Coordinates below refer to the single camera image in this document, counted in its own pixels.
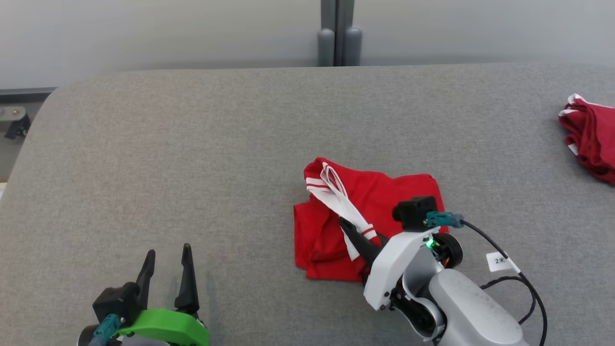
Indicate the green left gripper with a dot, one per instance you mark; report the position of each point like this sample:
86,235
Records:
168,327

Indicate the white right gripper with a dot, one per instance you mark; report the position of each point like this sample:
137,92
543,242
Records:
389,269

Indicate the red white number jersey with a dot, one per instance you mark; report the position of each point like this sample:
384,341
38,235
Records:
384,192

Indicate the red shorts with white stripe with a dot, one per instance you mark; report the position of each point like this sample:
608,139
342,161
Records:
593,139

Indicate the grey fabric sofa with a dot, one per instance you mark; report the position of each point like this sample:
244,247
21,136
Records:
192,168

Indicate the black clamp piece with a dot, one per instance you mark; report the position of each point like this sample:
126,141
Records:
18,129

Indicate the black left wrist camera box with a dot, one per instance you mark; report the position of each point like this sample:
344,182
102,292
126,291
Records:
115,302

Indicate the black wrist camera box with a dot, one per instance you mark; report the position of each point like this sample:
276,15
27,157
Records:
415,214
115,302

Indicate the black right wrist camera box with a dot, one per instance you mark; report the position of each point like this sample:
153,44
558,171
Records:
415,214

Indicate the teal left camera connector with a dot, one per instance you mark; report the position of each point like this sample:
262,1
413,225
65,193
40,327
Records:
106,329

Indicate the teal camera connector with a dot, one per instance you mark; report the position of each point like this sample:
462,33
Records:
444,219
106,329

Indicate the teal right camera connector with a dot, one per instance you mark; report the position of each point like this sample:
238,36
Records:
444,219

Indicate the grey metal partition post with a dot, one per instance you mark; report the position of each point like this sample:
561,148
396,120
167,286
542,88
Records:
339,29

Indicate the grey metal bracket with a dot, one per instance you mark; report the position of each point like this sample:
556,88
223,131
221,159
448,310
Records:
12,113

